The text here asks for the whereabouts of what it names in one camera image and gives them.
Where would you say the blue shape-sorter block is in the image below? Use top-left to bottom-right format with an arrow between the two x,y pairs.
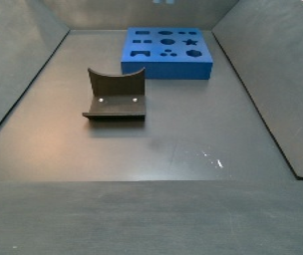
121,27 -> 212,80

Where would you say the black curved holder stand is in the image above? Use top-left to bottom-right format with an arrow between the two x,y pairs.
82,69 -> 147,120

